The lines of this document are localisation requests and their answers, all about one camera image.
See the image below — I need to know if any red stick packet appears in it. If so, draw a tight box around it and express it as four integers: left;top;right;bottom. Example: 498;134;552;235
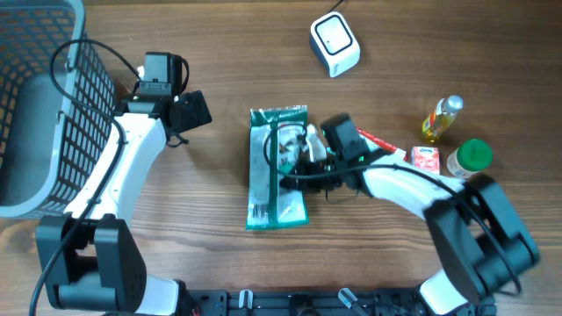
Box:
357;127;407;162

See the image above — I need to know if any red white carton cup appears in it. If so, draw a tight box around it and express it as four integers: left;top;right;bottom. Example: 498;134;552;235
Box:
411;147;440;175

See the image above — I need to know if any yellow liquid small bottle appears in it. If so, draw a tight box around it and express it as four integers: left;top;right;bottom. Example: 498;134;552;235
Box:
421;95;464;143

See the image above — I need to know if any green lid white jar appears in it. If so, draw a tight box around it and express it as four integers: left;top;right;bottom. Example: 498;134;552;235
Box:
447;139;494;178

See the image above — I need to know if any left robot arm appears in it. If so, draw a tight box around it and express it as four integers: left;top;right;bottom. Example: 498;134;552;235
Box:
36;52;212;315

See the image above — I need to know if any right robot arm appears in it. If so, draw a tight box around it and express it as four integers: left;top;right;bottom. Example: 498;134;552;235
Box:
276;113;540;315

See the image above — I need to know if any white barcode scanner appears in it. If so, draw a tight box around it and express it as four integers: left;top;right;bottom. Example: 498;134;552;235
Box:
309;11;361;78

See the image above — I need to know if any grey plastic mesh basket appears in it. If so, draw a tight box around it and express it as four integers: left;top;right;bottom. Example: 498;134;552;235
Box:
1;1;115;219

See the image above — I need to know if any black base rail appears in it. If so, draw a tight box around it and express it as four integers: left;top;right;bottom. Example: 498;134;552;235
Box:
177;288;437;316

